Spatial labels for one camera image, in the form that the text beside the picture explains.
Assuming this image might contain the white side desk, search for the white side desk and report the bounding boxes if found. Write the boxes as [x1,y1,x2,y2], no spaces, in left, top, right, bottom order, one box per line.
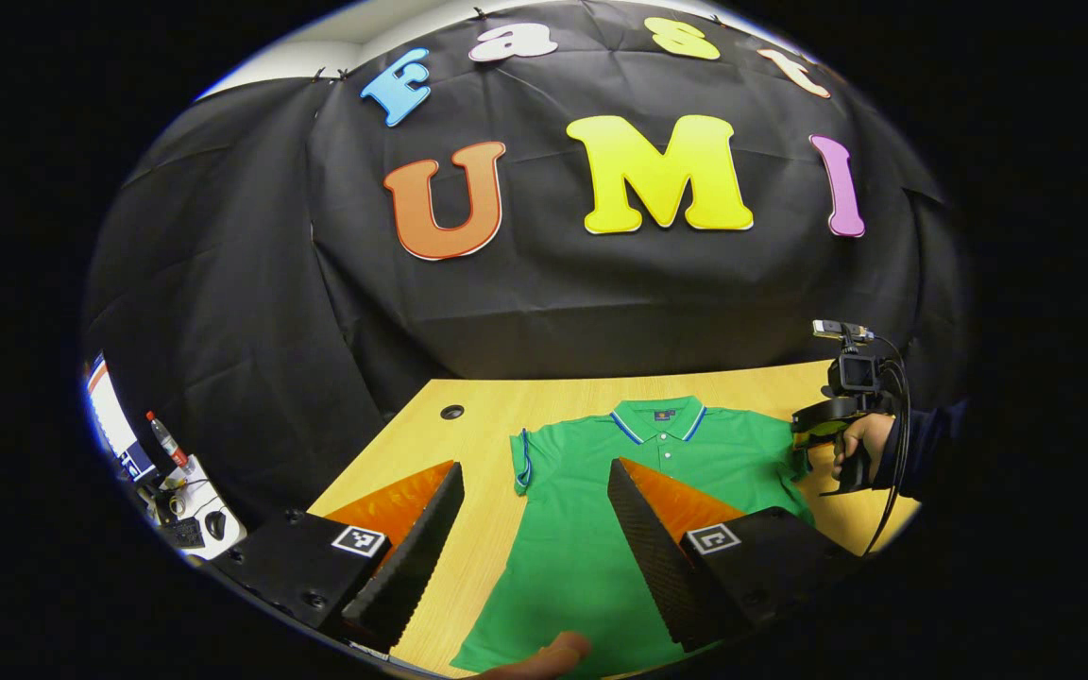
[133,458,248,565]

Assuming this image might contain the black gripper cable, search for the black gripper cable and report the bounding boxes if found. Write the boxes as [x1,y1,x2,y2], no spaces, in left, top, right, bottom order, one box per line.
[860,335,915,558]

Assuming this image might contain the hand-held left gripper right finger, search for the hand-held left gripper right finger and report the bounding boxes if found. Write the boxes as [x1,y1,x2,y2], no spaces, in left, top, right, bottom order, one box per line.
[606,459,863,655]

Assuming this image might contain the red capped bottle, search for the red capped bottle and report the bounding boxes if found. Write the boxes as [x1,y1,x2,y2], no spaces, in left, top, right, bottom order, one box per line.
[145,410,192,474]

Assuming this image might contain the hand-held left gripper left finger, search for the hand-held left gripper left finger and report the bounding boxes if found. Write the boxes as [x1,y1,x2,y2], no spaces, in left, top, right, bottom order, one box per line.
[207,461,467,655]

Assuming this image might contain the black keyboard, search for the black keyboard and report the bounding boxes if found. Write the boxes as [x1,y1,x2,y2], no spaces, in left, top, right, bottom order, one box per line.
[161,517,208,552]

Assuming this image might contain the green T-shirt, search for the green T-shirt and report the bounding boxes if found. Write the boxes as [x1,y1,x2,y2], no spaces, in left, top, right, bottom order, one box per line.
[450,395,814,679]

